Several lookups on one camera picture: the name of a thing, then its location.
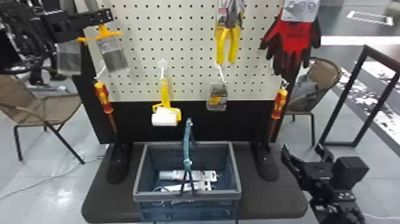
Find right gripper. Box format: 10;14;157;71
280;143;335;197

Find red and yellow screwdriver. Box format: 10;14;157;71
268;88;289;142
93;80;120;136

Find brown mesh chair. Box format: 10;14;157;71
285;57;342;148
0;74;86;165

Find black side table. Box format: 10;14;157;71
317;44;400;158

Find white packaged tool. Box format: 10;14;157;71
158;169;218;182
152;181;216;192

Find red and black gloves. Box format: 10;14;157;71
259;0;322;76

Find blue basket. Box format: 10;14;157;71
132;117;243;224

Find yellow pliers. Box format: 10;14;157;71
214;0;246;67

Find yellow paint roller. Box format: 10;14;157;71
151;58;183;127

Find white pegboard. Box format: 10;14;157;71
72;0;295;185

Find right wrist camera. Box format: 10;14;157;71
330;155;370;191

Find yellow handled paint brush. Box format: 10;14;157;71
76;24;131;75

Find white cable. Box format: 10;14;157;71
0;153;108;200

